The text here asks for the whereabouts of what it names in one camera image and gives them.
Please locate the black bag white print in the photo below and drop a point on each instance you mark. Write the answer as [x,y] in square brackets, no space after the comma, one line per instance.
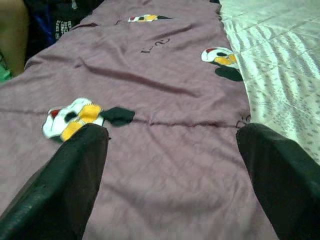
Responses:
[63,27]

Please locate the green fabric item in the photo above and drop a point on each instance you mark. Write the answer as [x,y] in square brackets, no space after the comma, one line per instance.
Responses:
[4,73]

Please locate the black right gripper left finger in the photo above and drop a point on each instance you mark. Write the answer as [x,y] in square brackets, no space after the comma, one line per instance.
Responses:
[55,190]

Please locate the person's bare leg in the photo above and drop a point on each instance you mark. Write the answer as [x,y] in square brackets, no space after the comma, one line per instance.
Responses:
[13,37]

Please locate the purple cartoon print blanket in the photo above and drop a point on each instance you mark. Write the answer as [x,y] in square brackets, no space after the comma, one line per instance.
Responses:
[162,87]

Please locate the white quilted mattress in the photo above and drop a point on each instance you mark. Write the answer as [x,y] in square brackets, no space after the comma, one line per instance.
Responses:
[280,62]

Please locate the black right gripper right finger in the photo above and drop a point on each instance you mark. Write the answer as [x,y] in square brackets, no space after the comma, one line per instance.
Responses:
[287,190]

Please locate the blue fabric item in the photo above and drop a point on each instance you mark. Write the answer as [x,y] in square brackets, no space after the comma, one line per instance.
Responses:
[43,30]

